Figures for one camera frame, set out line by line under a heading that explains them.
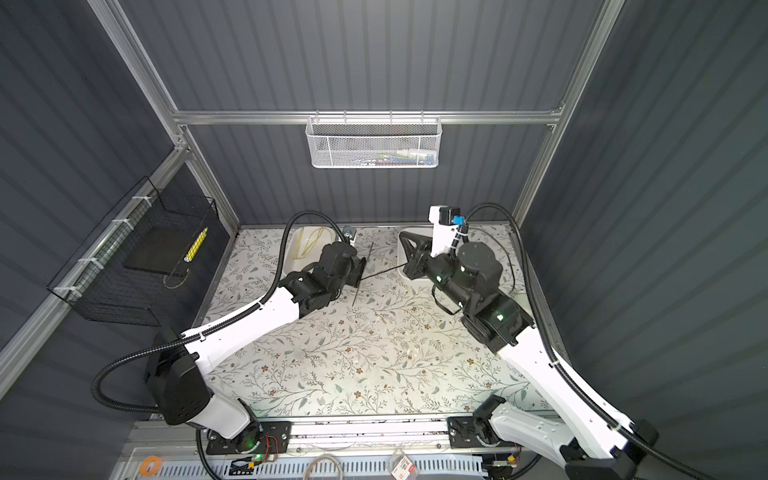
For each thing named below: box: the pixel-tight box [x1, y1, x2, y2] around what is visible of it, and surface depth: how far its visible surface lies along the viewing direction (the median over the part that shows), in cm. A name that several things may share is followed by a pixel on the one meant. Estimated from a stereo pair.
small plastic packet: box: [386, 448, 419, 480], surface depth 69 cm
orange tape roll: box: [140, 455, 162, 477], surface depth 71 cm
